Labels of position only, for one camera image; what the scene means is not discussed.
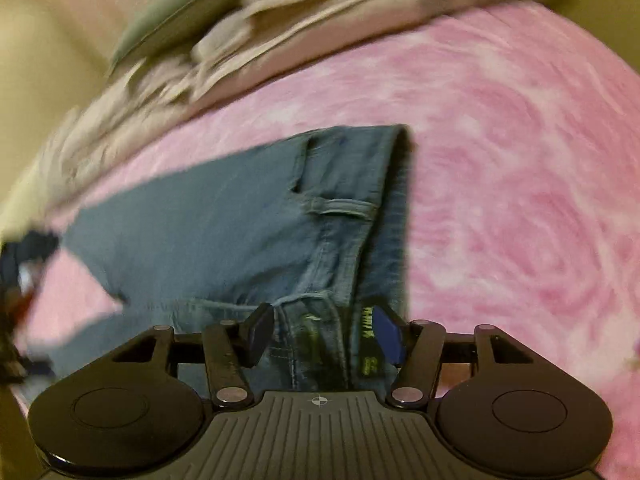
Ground grey pink quilt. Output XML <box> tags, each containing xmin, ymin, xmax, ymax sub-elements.
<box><xmin>30</xmin><ymin>0</ymin><xmax>573</xmax><ymax>211</ymax></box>

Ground pink floral bed blanket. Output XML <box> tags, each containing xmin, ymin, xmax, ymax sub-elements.
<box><xmin>0</xmin><ymin>0</ymin><xmax>640</xmax><ymax>480</ymax></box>

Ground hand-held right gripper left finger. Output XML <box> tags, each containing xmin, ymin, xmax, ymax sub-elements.
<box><xmin>110</xmin><ymin>302</ymin><xmax>277</xmax><ymax>409</ymax></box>

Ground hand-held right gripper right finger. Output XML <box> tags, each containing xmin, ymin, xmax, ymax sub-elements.
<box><xmin>372</xmin><ymin>305</ymin><xmax>536</xmax><ymax>409</ymax></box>

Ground red garment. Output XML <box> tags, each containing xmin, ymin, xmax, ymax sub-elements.
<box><xmin>7</xmin><ymin>287</ymin><xmax>38</xmax><ymax>328</ymax></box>

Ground blue denim jeans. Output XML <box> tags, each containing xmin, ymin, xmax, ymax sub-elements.
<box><xmin>50</xmin><ymin>124</ymin><xmax>417</xmax><ymax>397</ymax></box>

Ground green pillow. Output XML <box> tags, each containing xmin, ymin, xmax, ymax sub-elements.
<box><xmin>107</xmin><ymin>0</ymin><xmax>271</xmax><ymax>75</ymax></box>

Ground dark navy garment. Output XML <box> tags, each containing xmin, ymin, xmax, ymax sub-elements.
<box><xmin>0</xmin><ymin>230</ymin><xmax>60</xmax><ymax>386</ymax></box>

